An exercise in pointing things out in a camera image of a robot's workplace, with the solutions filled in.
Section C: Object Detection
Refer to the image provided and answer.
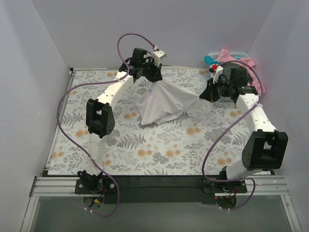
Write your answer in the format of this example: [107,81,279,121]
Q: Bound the white t shirt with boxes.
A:
[136,80,204,126]

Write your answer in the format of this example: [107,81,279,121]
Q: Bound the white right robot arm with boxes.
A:
[199,64,288,192]

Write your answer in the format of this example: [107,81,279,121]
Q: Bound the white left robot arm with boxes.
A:
[78,48,166,194]

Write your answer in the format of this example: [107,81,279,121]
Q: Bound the pink t shirt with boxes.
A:
[216,49,265,95]

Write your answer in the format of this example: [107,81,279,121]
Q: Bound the white laundry basket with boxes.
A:
[208,49,256,80]

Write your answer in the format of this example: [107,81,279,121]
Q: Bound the teal t shirt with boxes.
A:
[204,55,220,70]

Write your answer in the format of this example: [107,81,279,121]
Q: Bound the floral patterned table mat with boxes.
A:
[47,70,250,175]

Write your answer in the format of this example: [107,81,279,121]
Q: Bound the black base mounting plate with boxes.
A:
[74,174,247,204]

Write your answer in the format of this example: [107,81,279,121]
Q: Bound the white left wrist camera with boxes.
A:
[152,45,167,66]

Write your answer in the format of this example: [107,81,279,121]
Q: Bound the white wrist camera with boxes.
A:
[152,45,167,66]
[209,64,224,84]

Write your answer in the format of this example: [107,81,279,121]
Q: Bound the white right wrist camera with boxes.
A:
[209,64,224,84]

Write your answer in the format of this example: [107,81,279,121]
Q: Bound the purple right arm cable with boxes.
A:
[201,60,263,211]

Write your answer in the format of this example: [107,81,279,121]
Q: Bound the aluminium frame rail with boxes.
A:
[30,175,290,196]

